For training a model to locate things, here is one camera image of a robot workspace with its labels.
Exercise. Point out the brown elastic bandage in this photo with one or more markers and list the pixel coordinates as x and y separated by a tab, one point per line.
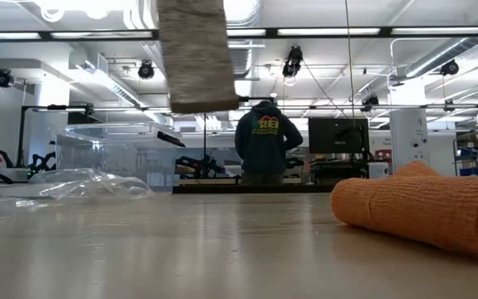
197	62

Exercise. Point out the black background robot arm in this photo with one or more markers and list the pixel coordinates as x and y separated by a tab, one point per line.
199	166
42	162

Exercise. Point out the orange elastic bandage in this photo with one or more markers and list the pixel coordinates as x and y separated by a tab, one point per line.
421	207

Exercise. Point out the person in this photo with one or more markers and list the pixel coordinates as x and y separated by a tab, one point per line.
266	145

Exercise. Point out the black computer monitor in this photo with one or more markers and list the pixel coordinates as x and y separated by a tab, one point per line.
338	135

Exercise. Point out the clear plastic bin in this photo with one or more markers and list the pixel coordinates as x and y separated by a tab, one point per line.
118	153

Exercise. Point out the small white box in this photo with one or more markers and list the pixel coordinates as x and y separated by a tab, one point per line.
378	170

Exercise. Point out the clear plastic bag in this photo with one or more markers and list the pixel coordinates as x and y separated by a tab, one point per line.
89	184

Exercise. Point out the white column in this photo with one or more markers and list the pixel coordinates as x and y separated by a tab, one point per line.
409	139

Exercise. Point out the black metal stand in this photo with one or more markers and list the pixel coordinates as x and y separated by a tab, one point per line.
56	108

